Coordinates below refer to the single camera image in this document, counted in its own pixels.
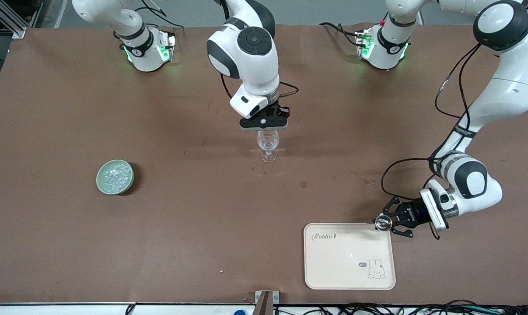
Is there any clear stemmed wine glass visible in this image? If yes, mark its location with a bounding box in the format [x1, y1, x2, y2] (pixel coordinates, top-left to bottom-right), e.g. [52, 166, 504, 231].
[257, 129, 280, 163]

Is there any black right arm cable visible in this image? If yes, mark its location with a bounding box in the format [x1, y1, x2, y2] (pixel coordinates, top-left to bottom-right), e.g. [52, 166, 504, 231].
[133, 0, 299, 100]

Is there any cream tray with rabbit print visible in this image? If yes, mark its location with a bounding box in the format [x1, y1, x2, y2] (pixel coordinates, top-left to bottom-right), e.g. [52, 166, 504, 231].
[304, 223, 396, 291]

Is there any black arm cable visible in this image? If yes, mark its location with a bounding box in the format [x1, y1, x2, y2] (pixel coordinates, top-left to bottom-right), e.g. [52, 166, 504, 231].
[381, 42, 483, 240]
[133, 0, 299, 100]

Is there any black base power cable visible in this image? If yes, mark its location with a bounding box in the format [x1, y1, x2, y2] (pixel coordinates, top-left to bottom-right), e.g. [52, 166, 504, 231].
[319, 21, 365, 48]

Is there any green ceramic bowl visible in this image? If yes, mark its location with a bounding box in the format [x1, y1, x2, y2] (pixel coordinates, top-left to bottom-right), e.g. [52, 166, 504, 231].
[96, 159, 135, 195]

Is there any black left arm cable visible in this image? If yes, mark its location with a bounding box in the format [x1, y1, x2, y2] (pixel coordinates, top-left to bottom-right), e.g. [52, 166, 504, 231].
[381, 42, 483, 240]

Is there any brown table cover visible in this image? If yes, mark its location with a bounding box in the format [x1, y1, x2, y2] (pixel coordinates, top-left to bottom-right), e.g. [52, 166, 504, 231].
[0, 23, 528, 305]

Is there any steel double jigger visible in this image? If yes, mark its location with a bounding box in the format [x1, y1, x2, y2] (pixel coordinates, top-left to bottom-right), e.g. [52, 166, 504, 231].
[374, 213, 393, 231]

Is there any white table edge rail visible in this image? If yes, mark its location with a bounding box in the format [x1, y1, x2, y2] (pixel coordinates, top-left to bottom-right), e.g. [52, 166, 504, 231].
[0, 303, 528, 315]

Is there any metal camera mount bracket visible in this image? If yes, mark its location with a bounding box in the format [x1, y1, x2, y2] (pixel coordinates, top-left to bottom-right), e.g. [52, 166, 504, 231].
[255, 290, 280, 315]

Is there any pile of clear ice cubes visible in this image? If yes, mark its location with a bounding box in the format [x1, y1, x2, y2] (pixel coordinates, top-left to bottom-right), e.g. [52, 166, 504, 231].
[103, 164, 129, 192]

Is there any bundle of black cables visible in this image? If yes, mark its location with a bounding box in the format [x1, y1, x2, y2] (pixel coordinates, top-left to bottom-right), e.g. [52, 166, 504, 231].
[273, 300, 528, 315]

